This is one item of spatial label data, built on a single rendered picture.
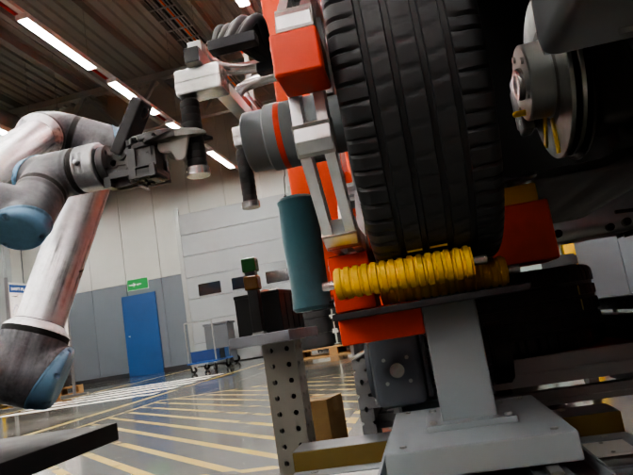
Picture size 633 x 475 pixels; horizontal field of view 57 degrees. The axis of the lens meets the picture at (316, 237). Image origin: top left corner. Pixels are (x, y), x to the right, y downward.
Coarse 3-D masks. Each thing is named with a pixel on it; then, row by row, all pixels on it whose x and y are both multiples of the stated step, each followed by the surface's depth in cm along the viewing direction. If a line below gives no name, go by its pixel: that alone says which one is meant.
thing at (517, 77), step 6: (516, 72) 115; (522, 72) 115; (516, 78) 115; (522, 78) 114; (516, 84) 117; (522, 84) 114; (516, 90) 119; (522, 90) 115; (516, 96) 118; (522, 96) 116
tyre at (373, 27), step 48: (336, 0) 93; (384, 0) 91; (432, 0) 89; (336, 48) 90; (384, 48) 89; (432, 48) 88; (480, 48) 87; (384, 96) 89; (432, 96) 89; (480, 96) 87; (384, 144) 91; (432, 144) 90; (480, 144) 90; (384, 192) 94; (432, 192) 94; (480, 192) 94; (384, 240) 101; (432, 240) 102; (480, 240) 103
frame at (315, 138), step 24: (288, 0) 107; (312, 0) 106; (288, 24) 99; (312, 24) 98; (312, 144) 96; (336, 144) 98; (312, 168) 98; (336, 168) 98; (312, 192) 101; (336, 192) 101; (360, 216) 135; (336, 240) 108; (360, 240) 109
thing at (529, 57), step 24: (528, 24) 121; (528, 48) 112; (528, 72) 110; (552, 72) 109; (576, 72) 103; (528, 96) 112; (552, 96) 111; (576, 96) 105; (528, 120) 117; (576, 120) 108; (552, 144) 120; (576, 144) 110
